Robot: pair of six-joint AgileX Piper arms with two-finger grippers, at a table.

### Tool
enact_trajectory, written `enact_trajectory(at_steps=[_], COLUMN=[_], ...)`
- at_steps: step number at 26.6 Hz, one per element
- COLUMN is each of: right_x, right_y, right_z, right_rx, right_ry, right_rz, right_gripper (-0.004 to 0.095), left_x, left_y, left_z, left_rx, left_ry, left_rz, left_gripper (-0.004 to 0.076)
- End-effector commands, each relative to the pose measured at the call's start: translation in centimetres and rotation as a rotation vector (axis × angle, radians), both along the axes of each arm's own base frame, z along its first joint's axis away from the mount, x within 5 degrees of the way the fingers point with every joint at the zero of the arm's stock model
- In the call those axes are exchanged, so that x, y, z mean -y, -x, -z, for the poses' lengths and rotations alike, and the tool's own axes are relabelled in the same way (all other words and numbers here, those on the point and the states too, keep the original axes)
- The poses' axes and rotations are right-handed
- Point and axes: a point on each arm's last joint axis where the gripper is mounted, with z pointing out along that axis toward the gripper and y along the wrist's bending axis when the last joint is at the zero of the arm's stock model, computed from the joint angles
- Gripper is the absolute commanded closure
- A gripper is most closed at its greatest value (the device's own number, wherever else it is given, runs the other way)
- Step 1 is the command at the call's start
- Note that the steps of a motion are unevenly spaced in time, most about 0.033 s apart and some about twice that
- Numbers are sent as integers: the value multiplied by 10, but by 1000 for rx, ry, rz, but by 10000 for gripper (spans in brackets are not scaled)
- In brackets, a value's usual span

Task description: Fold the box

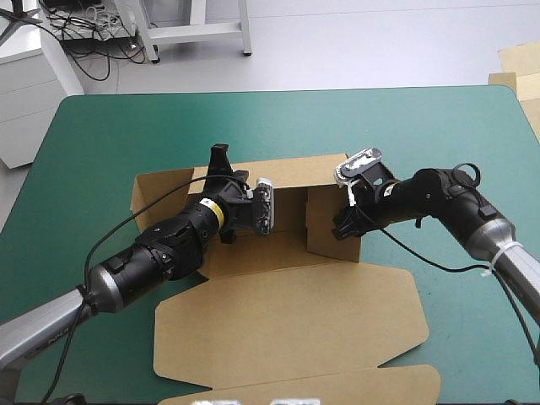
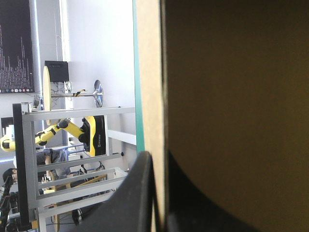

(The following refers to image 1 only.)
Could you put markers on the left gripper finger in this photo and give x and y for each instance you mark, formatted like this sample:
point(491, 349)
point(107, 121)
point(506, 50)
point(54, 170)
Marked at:
point(227, 237)
point(220, 158)

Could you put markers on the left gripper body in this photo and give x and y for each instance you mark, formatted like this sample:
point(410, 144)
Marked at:
point(236, 202)

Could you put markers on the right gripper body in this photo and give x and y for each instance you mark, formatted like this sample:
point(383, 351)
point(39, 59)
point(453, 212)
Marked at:
point(371, 202)

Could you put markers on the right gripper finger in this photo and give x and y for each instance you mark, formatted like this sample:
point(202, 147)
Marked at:
point(347, 225)

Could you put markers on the brown cardboard box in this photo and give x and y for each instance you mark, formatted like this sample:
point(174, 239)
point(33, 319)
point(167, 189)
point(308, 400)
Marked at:
point(287, 312)

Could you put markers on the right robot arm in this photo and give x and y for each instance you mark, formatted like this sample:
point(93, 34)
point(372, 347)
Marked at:
point(443, 198)

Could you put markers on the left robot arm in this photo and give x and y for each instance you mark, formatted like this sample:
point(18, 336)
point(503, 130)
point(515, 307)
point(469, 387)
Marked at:
point(126, 270)

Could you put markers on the white cabinet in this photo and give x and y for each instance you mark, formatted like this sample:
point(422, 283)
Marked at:
point(29, 97)

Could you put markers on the pale cardboard sheet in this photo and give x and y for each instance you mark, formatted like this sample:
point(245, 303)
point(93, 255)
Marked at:
point(525, 57)

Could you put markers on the black chair base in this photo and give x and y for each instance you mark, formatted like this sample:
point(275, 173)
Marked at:
point(14, 19)

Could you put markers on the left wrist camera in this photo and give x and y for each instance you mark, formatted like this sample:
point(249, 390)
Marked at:
point(265, 211)

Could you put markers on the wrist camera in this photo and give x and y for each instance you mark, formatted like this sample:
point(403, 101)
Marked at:
point(358, 162)
point(265, 211)

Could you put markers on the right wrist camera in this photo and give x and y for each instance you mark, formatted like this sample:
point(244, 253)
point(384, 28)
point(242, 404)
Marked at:
point(358, 162)

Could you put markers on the white table frame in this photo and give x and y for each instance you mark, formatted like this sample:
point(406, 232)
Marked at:
point(198, 31)

